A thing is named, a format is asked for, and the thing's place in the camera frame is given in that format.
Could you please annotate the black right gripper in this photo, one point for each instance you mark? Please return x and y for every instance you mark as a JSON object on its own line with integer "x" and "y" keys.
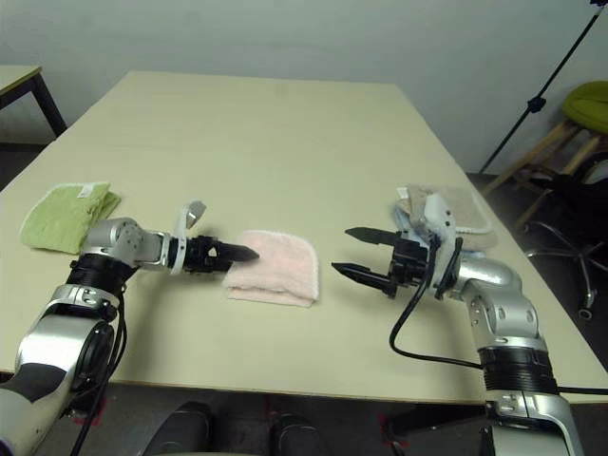
{"x": 411, "y": 263}

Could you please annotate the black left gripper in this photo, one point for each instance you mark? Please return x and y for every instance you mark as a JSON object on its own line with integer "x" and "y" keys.
{"x": 199, "y": 256}

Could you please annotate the pink towel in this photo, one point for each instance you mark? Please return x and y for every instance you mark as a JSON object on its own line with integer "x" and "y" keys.
{"x": 280, "y": 266}

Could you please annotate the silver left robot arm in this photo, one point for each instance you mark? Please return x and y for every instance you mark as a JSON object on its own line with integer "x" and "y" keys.
{"x": 119, "y": 242}

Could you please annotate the beige towel with white trim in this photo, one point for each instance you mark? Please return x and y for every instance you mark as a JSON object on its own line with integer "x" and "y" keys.
{"x": 463, "y": 204}

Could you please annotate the green towel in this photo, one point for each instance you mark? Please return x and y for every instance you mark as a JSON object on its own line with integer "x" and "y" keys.
{"x": 57, "y": 218}

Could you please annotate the black table base bar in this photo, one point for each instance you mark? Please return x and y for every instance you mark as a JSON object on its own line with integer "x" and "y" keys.
{"x": 427, "y": 418}

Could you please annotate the black left robot foot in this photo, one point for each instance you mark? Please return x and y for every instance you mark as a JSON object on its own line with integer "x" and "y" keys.
{"x": 183, "y": 427}

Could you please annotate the black robot foot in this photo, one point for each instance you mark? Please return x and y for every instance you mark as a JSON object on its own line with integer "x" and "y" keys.
{"x": 297, "y": 434}
{"x": 183, "y": 427}

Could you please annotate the black right robot foot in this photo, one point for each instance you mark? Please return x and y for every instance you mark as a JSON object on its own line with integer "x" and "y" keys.
{"x": 297, "y": 434}

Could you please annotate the office chair base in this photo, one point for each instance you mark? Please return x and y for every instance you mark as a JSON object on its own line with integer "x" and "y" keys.
{"x": 575, "y": 199}

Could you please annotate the black tripod stand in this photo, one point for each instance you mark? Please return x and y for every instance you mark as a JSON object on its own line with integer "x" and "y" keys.
{"x": 537, "y": 102}

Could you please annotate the green stool with wooden legs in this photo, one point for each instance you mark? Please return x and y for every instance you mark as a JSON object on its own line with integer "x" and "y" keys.
{"x": 589, "y": 102}

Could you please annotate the beige side table black legs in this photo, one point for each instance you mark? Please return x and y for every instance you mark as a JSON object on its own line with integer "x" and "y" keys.
{"x": 19, "y": 76}

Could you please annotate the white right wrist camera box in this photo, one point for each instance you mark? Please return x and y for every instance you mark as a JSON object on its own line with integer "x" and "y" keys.
{"x": 439, "y": 214}

